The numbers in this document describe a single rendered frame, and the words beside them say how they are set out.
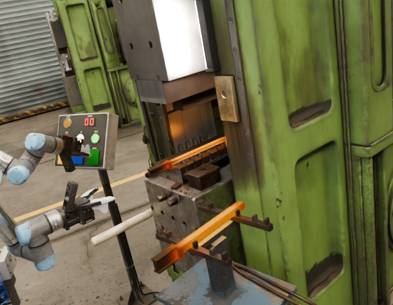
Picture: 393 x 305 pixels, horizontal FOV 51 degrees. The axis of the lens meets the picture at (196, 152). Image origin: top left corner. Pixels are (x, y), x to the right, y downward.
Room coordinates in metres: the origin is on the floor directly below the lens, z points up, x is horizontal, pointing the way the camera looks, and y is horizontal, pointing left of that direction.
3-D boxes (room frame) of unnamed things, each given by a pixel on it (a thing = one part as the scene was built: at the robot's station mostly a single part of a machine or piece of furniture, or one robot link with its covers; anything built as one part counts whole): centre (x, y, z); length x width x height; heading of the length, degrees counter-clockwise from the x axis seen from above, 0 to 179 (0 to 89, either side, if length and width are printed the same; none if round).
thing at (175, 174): (1.80, -0.03, 0.96); 0.42 x 0.20 x 0.09; 125
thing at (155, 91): (1.80, -0.03, 1.32); 0.42 x 0.20 x 0.10; 125
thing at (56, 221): (1.35, 0.55, 0.98); 0.08 x 0.05 x 0.08; 35
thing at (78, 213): (1.40, 0.49, 0.97); 0.12 x 0.08 x 0.09; 125
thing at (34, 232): (1.31, 0.62, 0.98); 0.11 x 0.08 x 0.09; 125
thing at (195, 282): (1.17, 0.00, 0.67); 0.40 x 0.30 x 0.02; 43
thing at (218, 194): (1.76, -0.07, 0.69); 0.56 x 0.38 x 0.45; 125
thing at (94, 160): (1.93, 0.50, 1.01); 0.07 x 0.05 x 0.07; 60
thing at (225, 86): (1.49, -0.15, 1.27); 0.09 x 0.02 x 0.17; 35
